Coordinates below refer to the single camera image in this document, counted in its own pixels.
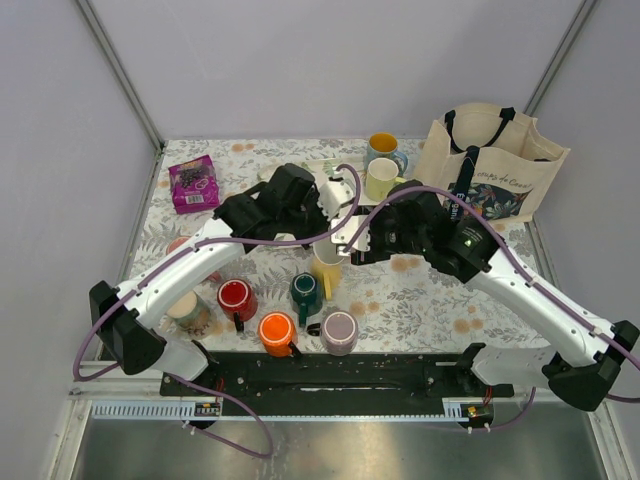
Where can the red mug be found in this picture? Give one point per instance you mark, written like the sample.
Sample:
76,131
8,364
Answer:
238,301

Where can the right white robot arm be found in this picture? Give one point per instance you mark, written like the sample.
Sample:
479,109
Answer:
585,352

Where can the beige canvas tote bag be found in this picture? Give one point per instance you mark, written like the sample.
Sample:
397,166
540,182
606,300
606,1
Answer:
492,157

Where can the white cable duct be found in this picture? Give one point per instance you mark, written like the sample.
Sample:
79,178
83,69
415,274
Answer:
415,409

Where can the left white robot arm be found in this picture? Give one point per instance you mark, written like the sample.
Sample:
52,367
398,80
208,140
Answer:
125,317

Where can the cream floral mug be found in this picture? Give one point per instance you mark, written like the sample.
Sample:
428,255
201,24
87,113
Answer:
190,316

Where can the mauve purple mug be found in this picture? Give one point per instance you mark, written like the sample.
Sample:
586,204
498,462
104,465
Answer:
339,333

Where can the orange mug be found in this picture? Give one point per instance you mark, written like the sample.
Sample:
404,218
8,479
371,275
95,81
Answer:
278,335

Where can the blue floral mug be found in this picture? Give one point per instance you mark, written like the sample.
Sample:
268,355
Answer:
385,145

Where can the purple snack box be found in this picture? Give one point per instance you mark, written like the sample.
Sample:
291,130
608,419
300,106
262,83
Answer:
193,185

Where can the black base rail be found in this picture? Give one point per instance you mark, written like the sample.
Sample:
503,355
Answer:
372,377

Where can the yellow mug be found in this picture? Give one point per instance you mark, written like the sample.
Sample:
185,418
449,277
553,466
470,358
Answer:
329,276

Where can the floral tablecloth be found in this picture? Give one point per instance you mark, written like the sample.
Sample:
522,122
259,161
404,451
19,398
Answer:
401,305

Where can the light green mug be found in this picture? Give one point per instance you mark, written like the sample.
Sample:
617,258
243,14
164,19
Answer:
382,176

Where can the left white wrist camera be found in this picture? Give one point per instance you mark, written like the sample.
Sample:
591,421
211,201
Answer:
334,195

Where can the pink faceted mug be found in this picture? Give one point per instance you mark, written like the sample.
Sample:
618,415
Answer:
326,253

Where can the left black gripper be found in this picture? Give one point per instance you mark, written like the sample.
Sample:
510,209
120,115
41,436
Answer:
323,223

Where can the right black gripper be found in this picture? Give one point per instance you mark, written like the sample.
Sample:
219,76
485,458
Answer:
366,257

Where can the leaf print tray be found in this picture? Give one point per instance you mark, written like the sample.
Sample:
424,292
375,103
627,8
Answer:
320,167

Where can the pink patterned mug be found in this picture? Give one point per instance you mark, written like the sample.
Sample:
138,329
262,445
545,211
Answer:
214,277

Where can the dark green mug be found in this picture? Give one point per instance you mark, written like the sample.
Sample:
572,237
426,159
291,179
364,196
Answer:
306,297

